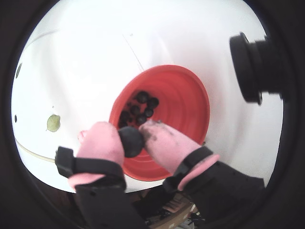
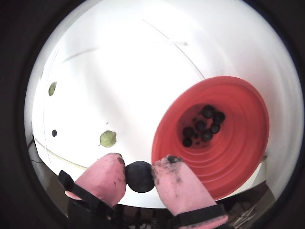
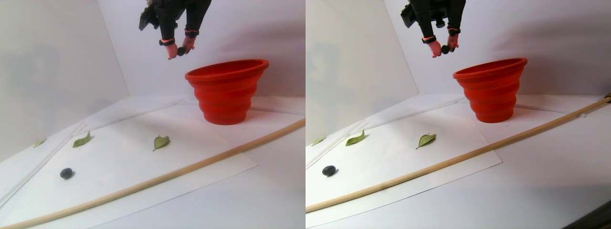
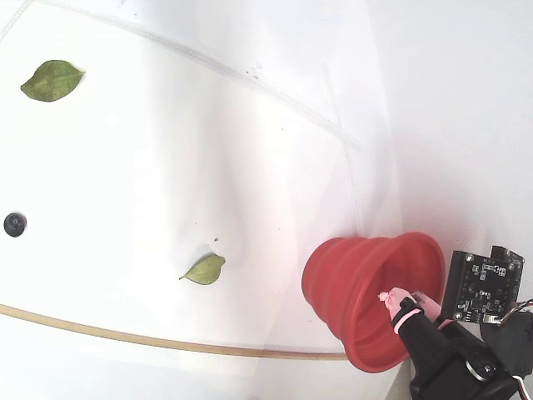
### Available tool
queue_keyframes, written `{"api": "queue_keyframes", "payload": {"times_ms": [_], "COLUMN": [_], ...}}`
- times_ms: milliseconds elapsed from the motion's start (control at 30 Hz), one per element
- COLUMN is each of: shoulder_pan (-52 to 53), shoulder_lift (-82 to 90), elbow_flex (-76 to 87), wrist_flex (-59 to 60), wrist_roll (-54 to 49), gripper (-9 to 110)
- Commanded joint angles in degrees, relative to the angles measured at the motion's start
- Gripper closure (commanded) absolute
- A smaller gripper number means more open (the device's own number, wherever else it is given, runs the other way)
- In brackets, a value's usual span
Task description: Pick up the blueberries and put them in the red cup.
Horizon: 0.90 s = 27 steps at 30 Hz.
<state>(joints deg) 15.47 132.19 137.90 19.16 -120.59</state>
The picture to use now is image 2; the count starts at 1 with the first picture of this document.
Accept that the pink-tipped gripper finger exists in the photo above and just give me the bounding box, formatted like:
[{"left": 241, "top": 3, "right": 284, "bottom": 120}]
[
  {"left": 152, "top": 155, "right": 229, "bottom": 229},
  {"left": 58, "top": 152, "right": 127, "bottom": 229}
]

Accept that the large blueberry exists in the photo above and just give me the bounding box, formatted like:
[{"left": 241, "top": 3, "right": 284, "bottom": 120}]
[{"left": 202, "top": 104, "right": 216, "bottom": 119}]

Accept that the red collapsible silicone cup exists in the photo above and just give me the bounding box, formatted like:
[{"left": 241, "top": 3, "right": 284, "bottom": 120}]
[{"left": 151, "top": 75, "right": 270, "bottom": 200}]

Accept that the broad green leaf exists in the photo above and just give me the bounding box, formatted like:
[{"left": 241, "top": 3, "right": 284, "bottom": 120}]
[{"left": 98, "top": 130, "right": 117, "bottom": 148}]

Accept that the white paper sheet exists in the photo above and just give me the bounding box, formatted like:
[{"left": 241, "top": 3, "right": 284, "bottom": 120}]
[{"left": 33, "top": 19, "right": 267, "bottom": 209}]

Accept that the narrow green leaf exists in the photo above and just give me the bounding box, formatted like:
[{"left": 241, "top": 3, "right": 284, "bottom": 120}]
[{"left": 48, "top": 82, "right": 58, "bottom": 96}]

